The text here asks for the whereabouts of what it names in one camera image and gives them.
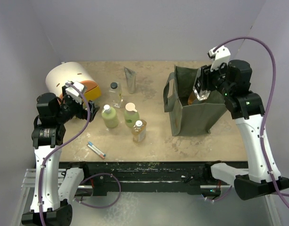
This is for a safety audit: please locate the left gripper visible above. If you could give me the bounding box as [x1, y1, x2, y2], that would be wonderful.
[56, 86, 99, 124]

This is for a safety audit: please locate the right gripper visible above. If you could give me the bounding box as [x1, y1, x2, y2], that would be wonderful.
[199, 59, 232, 97]

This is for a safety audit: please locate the clear bottle dark label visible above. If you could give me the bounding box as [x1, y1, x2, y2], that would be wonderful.
[193, 78, 210, 101]

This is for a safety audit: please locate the orange bottle pink cap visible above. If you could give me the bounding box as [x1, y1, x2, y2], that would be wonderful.
[187, 92, 197, 105]

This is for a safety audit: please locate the green canvas bag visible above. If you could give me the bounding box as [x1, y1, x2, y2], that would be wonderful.
[163, 66, 227, 137]

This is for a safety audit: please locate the amber bottle white cap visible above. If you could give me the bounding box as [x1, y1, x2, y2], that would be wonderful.
[132, 120, 147, 143]

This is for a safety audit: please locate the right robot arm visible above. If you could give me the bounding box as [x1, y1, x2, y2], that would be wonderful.
[193, 60, 289, 200]

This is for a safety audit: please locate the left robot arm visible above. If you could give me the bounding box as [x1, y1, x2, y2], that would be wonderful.
[21, 93, 99, 226]

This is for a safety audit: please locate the green pump bottle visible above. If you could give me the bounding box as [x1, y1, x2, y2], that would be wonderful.
[101, 105, 119, 129]

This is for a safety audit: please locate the clear bottle yellow label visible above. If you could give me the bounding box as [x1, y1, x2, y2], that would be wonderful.
[109, 82, 123, 108]

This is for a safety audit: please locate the green bottle beige cap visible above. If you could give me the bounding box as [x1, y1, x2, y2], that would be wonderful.
[124, 102, 140, 128]

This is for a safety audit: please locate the orange capped pen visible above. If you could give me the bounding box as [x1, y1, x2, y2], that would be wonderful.
[87, 144, 106, 160]

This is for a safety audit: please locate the blue capped pen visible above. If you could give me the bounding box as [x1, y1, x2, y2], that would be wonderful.
[88, 141, 106, 155]

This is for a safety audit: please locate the white round drawer box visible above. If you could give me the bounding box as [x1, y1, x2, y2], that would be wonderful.
[45, 62, 102, 100]

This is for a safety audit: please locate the silver squeeze tube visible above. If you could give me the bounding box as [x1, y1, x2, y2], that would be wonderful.
[124, 67, 136, 94]

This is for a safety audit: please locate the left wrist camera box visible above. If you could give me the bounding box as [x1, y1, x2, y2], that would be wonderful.
[63, 81, 87, 104]

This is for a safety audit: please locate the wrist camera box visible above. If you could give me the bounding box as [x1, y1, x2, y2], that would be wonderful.
[63, 81, 87, 104]
[207, 45, 231, 72]

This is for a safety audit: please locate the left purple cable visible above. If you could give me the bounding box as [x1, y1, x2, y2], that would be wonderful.
[38, 82, 91, 226]

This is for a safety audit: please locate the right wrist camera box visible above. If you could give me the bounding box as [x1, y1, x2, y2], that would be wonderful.
[207, 45, 231, 72]

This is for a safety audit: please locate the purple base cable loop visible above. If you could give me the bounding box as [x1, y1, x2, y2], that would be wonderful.
[73, 173, 122, 209]

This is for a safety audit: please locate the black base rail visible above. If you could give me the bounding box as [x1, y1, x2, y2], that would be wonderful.
[57, 161, 232, 197]

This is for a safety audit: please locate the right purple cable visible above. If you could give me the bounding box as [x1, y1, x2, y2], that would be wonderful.
[205, 36, 289, 203]

